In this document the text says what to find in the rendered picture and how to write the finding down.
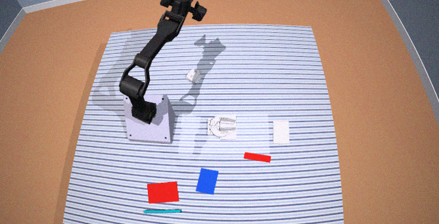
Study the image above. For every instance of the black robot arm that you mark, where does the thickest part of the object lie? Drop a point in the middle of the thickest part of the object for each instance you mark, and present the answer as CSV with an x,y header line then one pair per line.
x,y
166,32

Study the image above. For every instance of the red flat plate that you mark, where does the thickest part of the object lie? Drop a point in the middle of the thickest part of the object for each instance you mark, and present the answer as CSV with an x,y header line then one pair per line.
x,y
162,192

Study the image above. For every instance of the red flat bar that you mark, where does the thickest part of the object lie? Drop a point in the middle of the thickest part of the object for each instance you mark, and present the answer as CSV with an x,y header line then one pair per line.
x,y
258,157

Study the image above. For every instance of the blue rectangular plate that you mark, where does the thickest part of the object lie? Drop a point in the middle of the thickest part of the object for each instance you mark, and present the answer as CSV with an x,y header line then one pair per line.
x,y
207,181

